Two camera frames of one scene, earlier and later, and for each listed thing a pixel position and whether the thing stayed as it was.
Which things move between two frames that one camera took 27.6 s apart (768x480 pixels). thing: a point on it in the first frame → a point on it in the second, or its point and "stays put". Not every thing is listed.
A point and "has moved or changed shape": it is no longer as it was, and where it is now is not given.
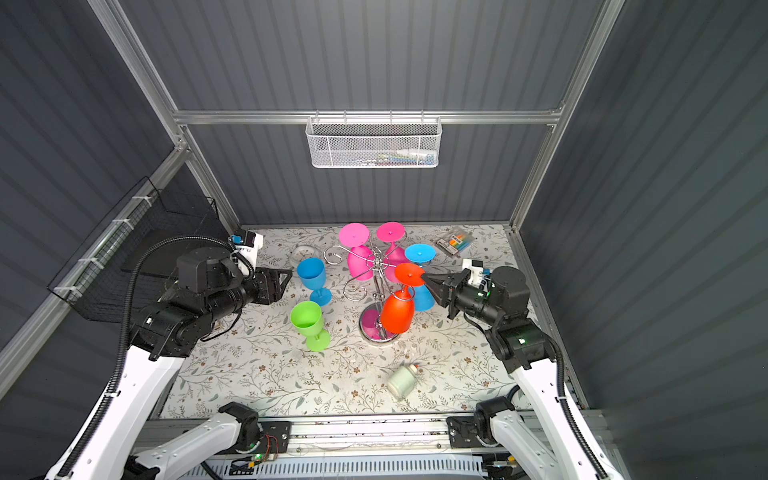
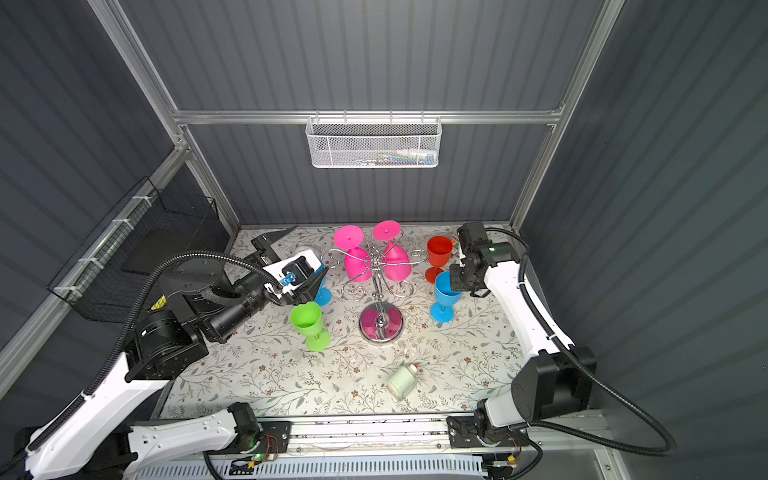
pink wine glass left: x=360 y=260 stays put
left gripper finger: x=282 y=286 → x=262 y=243
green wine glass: x=307 y=317 stays put
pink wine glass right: x=392 y=232 stays put
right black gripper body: x=468 y=299 → x=459 y=278
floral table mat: x=359 y=329 stays put
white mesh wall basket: x=374 y=142 stays put
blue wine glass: x=420 y=254 has moved or changed shape
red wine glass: x=398 y=308 → x=439 y=251
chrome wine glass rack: x=386 y=282 stays put
